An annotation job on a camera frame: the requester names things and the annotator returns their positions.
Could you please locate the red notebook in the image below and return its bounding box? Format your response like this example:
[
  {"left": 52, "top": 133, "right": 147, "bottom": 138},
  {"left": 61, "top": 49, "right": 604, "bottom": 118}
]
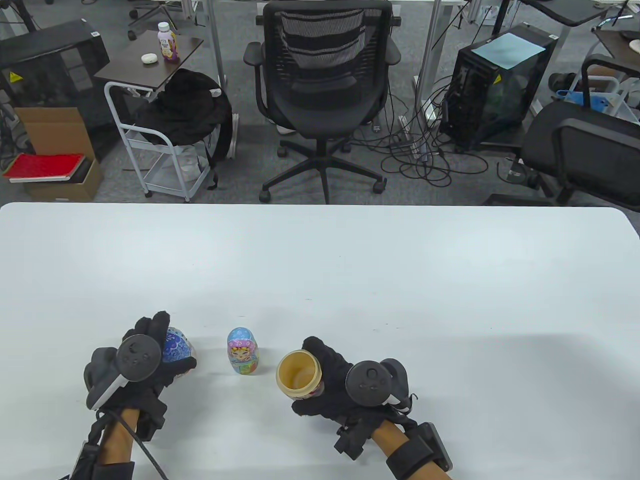
[{"left": 2, "top": 153, "right": 86, "bottom": 183}]

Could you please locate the black backpack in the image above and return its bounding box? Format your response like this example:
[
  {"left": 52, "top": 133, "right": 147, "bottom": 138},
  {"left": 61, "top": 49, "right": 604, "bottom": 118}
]
[{"left": 134, "top": 68, "right": 234, "bottom": 191}]

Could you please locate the person's left hand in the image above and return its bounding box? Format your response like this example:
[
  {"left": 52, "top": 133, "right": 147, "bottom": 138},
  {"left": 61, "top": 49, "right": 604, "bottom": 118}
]
[{"left": 95, "top": 311, "right": 197, "bottom": 442}]

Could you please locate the black computer tower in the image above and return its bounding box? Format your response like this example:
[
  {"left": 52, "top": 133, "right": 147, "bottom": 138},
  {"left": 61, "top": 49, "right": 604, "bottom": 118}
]
[{"left": 439, "top": 22, "right": 558, "bottom": 151}]

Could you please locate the person's right hand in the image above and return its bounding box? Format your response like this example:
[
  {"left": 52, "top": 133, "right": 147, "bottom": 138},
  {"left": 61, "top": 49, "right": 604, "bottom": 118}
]
[{"left": 291, "top": 336, "right": 418, "bottom": 461}]

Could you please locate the tangle of black cables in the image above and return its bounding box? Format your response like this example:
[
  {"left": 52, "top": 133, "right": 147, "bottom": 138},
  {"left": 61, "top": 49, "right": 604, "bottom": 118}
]
[{"left": 350, "top": 75, "right": 501, "bottom": 188}]

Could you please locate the dark side table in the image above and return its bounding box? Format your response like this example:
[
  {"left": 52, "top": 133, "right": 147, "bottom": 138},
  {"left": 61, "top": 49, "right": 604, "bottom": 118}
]
[
  {"left": 94, "top": 30, "right": 205, "bottom": 93},
  {"left": 591, "top": 25, "right": 640, "bottom": 66}
]

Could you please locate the grey desk leg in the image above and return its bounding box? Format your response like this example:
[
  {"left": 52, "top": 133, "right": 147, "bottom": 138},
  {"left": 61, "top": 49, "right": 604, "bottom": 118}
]
[{"left": 415, "top": 0, "right": 443, "bottom": 123}]

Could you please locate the white metal cart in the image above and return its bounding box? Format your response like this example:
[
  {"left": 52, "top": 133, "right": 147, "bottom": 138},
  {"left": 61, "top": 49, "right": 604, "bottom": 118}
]
[{"left": 104, "top": 81, "right": 241, "bottom": 203}]

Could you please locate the black cabinet with yellow sticker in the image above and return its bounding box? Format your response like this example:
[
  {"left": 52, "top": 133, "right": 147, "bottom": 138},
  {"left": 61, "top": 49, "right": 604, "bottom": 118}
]
[{"left": 0, "top": 19, "right": 111, "bottom": 161}]

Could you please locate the black book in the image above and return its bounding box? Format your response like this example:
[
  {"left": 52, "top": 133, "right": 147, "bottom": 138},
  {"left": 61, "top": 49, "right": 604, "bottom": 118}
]
[{"left": 70, "top": 157, "right": 95, "bottom": 182}]

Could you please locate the large floral Russian doll base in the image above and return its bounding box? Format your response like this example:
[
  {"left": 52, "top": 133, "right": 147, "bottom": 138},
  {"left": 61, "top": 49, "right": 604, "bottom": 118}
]
[{"left": 276, "top": 350, "right": 326, "bottom": 401}]

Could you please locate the black mesh office chair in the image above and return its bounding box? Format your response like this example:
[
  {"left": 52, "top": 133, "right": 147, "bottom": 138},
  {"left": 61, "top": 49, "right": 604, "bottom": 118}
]
[{"left": 243, "top": 0, "right": 402, "bottom": 205}]

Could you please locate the black padded office chair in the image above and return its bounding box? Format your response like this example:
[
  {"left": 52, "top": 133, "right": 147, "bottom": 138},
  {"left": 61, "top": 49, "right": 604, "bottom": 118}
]
[{"left": 482, "top": 55, "right": 640, "bottom": 213}]

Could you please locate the blue bag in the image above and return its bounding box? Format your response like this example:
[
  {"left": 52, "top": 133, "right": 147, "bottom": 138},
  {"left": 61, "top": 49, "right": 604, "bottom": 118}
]
[{"left": 556, "top": 89, "right": 616, "bottom": 112}]

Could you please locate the teal paper sheet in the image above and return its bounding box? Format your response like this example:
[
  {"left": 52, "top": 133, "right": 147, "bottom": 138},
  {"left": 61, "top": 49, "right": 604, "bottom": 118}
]
[{"left": 471, "top": 32, "right": 546, "bottom": 71}]

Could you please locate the cardboard box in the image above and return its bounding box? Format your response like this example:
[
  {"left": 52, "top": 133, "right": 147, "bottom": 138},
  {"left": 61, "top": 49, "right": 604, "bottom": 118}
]
[{"left": 14, "top": 107, "right": 105, "bottom": 203}]

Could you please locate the purple label drink bottle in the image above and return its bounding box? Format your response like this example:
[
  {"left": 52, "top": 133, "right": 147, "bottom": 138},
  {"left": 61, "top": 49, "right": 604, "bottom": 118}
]
[{"left": 157, "top": 21, "right": 181, "bottom": 63}]

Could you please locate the white power strip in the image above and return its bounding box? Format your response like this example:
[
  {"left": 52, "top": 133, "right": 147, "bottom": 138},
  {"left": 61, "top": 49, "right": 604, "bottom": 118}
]
[{"left": 398, "top": 115, "right": 431, "bottom": 161}]

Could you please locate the person's left forearm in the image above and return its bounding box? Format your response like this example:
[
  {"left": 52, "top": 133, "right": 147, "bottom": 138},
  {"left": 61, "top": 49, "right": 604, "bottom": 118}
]
[{"left": 97, "top": 407, "right": 141, "bottom": 466}]

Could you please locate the black round tracking controller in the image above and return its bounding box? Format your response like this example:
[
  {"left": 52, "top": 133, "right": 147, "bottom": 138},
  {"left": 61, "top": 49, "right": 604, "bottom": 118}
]
[
  {"left": 83, "top": 334, "right": 163, "bottom": 412},
  {"left": 345, "top": 358, "right": 412, "bottom": 407}
]

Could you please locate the medium pink Russian doll head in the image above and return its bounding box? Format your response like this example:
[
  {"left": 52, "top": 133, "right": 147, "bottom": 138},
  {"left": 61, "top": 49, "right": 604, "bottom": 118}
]
[{"left": 227, "top": 327, "right": 259, "bottom": 360}]

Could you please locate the black desk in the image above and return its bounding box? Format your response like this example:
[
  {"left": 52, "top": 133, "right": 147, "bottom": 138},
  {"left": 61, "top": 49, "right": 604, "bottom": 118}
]
[{"left": 520, "top": 0, "right": 626, "bottom": 28}]

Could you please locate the person's right forearm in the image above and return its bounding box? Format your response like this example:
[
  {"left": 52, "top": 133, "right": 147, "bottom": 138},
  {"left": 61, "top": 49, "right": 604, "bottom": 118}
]
[{"left": 370, "top": 420, "right": 451, "bottom": 480}]

